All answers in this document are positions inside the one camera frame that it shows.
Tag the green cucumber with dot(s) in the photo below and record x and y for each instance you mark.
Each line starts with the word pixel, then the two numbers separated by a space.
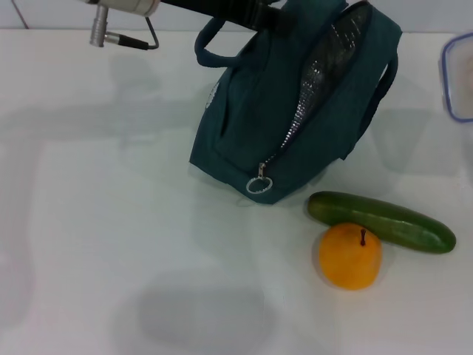
pixel 388 222

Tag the clear plastic food container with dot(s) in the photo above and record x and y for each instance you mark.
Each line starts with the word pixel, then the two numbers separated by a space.
pixel 462 77

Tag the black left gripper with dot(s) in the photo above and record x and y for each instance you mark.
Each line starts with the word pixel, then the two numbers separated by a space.
pixel 221 11

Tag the orange pear with stem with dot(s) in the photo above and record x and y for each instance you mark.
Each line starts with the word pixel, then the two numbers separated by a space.
pixel 347 259

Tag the dark teal lunch bag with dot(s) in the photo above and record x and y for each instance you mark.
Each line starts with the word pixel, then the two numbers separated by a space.
pixel 258 122

